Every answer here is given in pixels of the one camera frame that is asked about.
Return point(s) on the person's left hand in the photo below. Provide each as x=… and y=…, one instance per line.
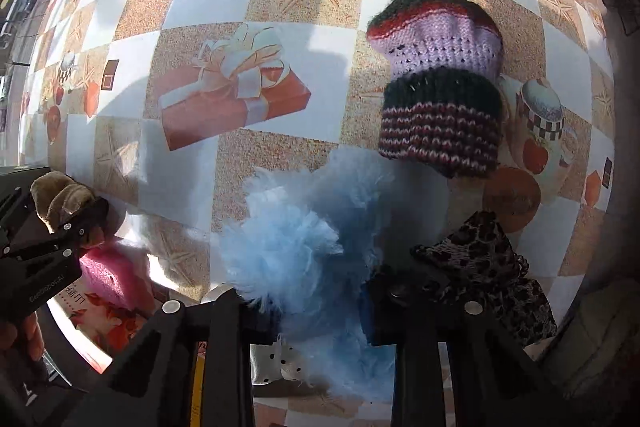
x=20, y=337

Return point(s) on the pink fuzzy scrunchie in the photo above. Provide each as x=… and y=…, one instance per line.
x=110, y=274

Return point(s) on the cream polka dot scrunchie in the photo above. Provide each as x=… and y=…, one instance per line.
x=277, y=362

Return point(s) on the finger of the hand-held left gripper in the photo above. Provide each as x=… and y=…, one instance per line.
x=15, y=202
x=75, y=227

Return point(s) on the tan velvet scrunchie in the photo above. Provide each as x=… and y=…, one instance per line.
x=60, y=197

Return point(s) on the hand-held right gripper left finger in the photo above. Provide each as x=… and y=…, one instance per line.
x=225, y=347

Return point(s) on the leopard print scrunchie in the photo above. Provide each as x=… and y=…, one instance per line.
x=490, y=267

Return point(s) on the purple striped knit hat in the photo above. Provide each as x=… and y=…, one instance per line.
x=440, y=92

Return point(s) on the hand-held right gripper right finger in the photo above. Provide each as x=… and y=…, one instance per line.
x=425, y=332

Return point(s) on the pink patterned cardboard box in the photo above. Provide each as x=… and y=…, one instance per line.
x=100, y=324

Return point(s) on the light blue fluffy scrunchie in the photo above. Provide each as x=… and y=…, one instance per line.
x=290, y=252

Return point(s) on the checked printed tablecloth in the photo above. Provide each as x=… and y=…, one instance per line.
x=200, y=7

